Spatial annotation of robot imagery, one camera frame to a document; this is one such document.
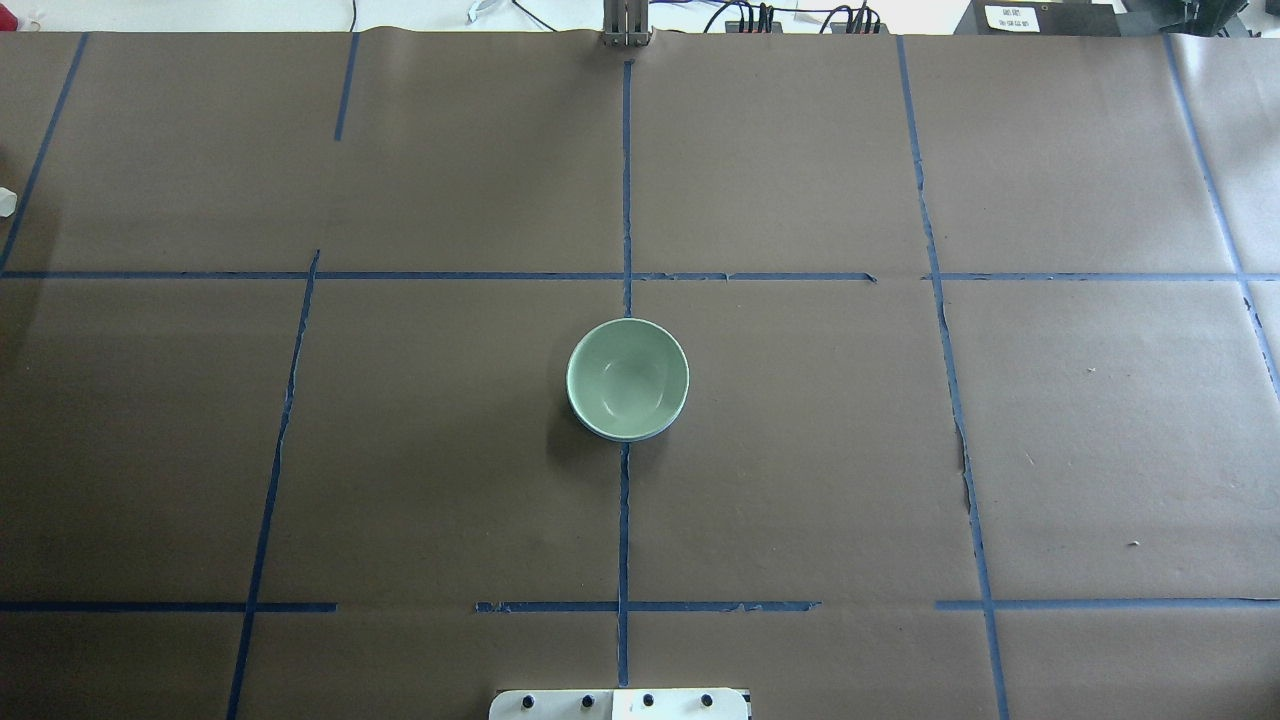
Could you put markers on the green bowl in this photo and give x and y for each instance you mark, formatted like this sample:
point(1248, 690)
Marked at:
point(628, 361)

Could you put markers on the blue bowl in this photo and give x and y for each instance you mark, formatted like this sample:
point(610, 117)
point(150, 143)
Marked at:
point(627, 423)

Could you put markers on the white plug at edge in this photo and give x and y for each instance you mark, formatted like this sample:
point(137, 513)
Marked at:
point(8, 202)

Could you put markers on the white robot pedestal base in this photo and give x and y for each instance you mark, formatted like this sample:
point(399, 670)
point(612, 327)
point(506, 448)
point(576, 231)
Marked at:
point(623, 703)

